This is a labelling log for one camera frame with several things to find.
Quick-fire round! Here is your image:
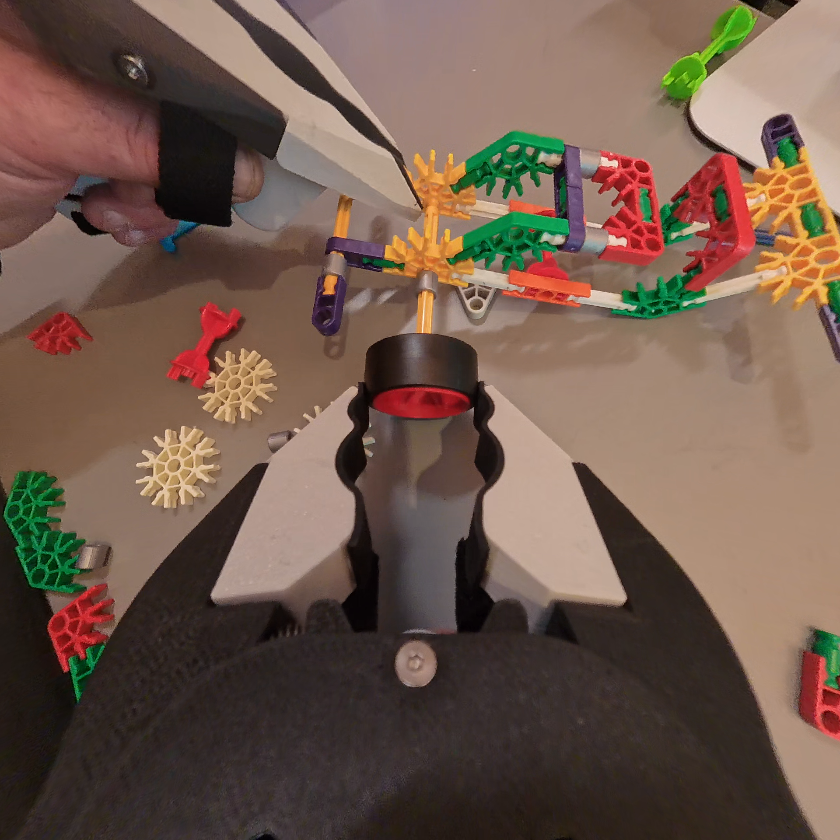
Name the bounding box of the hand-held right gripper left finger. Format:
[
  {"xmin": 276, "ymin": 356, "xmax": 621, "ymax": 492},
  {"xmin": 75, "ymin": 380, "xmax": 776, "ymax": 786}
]
[{"xmin": 210, "ymin": 384, "xmax": 379, "ymax": 634}]

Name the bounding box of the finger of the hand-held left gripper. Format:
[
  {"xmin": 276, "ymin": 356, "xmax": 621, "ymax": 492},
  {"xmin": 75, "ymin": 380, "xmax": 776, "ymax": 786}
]
[
  {"xmin": 130, "ymin": 0, "xmax": 425, "ymax": 222},
  {"xmin": 218, "ymin": 0, "xmax": 422, "ymax": 201}
]

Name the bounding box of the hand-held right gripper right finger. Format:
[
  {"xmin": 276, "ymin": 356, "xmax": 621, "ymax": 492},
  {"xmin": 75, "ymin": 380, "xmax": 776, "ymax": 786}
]
[{"xmin": 455, "ymin": 381, "xmax": 627, "ymax": 634}]

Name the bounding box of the purple and yellow rod assembly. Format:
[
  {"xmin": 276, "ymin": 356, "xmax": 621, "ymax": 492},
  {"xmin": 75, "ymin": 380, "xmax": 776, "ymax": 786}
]
[{"xmin": 311, "ymin": 196, "xmax": 389, "ymax": 337}]

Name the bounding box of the black wheel red hub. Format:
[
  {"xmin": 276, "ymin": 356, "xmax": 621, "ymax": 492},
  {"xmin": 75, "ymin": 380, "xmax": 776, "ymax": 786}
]
[{"xmin": 364, "ymin": 332, "xmax": 480, "ymax": 420}]

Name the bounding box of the red and green toy model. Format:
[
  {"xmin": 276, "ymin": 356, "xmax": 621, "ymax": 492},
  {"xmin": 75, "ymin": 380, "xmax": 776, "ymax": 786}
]
[{"xmin": 311, "ymin": 114, "xmax": 840, "ymax": 362}]

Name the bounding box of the white rod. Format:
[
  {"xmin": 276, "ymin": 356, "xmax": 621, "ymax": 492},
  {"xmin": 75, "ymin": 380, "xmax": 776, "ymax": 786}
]
[{"xmin": 695, "ymin": 272, "xmax": 766, "ymax": 303}]

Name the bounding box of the person's left hand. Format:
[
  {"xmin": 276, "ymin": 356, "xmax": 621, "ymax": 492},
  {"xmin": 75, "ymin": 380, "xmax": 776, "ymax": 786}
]
[{"xmin": 0, "ymin": 20, "xmax": 268, "ymax": 250}]

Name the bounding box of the light grey wedge connector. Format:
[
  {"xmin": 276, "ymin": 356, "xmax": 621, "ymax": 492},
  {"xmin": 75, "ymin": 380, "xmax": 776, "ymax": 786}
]
[{"xmin": 457, "ymin": 281, "xmax": 497, "ymax": 323}]

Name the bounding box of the red double-ended connector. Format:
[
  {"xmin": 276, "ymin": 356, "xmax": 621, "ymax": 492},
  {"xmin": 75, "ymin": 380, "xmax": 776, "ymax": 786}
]
[{"xmin": 165, "ymin": 301, "xmax": 243, "ymax": 390}]

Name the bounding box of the red fan connector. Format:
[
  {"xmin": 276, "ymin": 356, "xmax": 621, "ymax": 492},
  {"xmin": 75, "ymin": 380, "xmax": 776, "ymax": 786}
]
[{"xmin": 46, "ymin": 582, "xmax": 116, "ymax": 674}]

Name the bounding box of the red connector piece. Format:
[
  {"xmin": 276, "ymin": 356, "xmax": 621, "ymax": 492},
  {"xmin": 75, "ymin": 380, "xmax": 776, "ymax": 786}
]
[{"xmin": 27, "ymin": 311, "xmax": 95, "ymax": 357}]

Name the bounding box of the lime green double-ended connector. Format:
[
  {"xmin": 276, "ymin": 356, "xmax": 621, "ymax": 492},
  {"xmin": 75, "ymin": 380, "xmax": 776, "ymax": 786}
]
[{"xmin": 661, "ymin": 6, "xmax": 756, "ymax": 100}]

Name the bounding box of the white document stand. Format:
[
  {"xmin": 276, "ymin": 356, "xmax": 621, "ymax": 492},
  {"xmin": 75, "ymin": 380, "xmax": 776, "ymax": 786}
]
[{"xmin": 685, "ymin": 0, "xmax": 840, "ymax": 218}]

